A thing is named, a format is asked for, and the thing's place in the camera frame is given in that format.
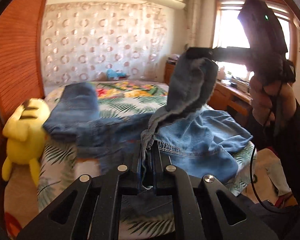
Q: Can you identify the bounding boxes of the blue denim jeans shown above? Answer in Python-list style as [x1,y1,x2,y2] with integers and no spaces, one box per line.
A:
[43,55,253,189]

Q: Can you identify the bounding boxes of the person's right hand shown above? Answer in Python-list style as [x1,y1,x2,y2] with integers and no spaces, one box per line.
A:
[250,75,296,129]

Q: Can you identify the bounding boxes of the long wooden side cabinet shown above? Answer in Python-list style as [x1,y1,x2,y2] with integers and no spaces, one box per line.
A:
[163,61,256,128]

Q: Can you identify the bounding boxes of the floral leaf bed cover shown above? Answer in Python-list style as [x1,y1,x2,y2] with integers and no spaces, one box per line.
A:
[37,81,254,239]

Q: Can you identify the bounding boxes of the blue item at headboard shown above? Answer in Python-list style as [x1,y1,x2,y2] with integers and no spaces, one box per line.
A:
[106,69,128,81]

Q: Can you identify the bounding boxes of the yellow plush toy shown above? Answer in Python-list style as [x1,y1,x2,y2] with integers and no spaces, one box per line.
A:
[1,98,50,185]

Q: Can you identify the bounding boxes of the circle pattern sheer curtain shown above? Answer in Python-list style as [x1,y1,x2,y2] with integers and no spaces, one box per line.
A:
[40,2,167,86]

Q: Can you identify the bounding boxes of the wooden slatted wardrobe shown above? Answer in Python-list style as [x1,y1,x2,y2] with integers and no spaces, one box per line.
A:
[0,0,46,166]

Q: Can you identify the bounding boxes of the window with wooden frame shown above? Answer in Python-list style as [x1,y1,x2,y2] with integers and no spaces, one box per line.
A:
[211,0,298,86]

